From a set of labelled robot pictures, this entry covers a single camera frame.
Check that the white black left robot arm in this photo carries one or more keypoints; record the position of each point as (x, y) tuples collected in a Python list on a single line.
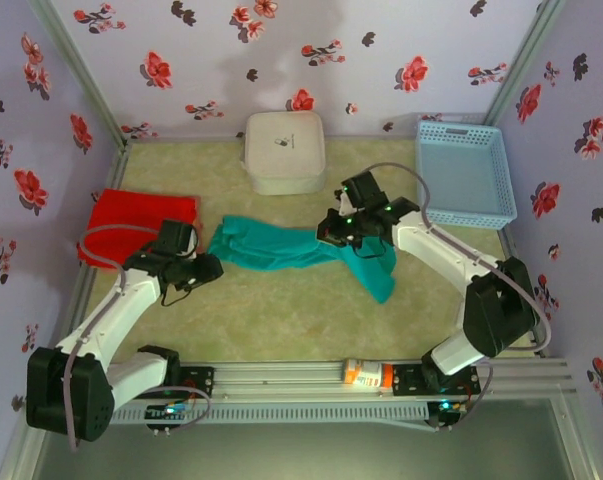
[(131, 295)]

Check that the red t-shirt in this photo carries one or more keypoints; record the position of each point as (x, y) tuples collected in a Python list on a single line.
[(126, 210)]

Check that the small circuit board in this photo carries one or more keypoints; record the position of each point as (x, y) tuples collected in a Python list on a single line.
[(168, 411), (446, 407)]

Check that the orange white pill bottle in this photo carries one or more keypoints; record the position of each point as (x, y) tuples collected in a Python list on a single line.
[(366, 372)]

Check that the teal t-shirt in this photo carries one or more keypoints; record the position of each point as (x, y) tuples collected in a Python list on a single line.
[(281, 250)]

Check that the aluminium front rail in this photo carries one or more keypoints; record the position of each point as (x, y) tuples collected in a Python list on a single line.
[(281, 375)]

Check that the blue plastic basket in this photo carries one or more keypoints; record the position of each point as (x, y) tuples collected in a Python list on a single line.
[(461, 165)]

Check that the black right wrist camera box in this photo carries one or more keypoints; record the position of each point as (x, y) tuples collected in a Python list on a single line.
[(363, 187)]

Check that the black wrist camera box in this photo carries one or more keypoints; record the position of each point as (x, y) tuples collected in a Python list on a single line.
[(177, 237), (363, 187)]

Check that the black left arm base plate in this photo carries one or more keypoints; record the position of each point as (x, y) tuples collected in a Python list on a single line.
[(198, 382)]

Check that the white square lidded box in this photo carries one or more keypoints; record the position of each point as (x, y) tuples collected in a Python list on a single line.
[(283, 150)]

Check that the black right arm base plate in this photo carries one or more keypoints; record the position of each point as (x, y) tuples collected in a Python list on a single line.
[(406, 380)]

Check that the aluminium frame corner post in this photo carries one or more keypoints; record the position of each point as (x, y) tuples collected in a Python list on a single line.
[(78, 65), (524, 60)]

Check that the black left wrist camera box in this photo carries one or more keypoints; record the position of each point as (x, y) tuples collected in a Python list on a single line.
[(177, 237)]

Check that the aluminium frame side rail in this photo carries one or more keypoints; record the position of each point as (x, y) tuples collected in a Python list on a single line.
[(115, 165), (583, 445)]

